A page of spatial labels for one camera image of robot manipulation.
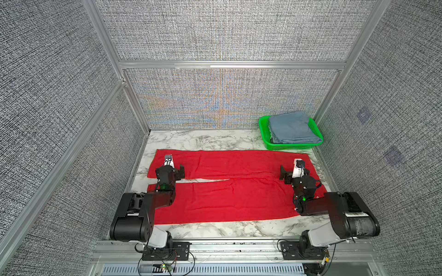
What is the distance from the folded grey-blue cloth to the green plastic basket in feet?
0.04

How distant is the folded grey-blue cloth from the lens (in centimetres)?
106

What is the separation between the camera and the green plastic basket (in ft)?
3.45
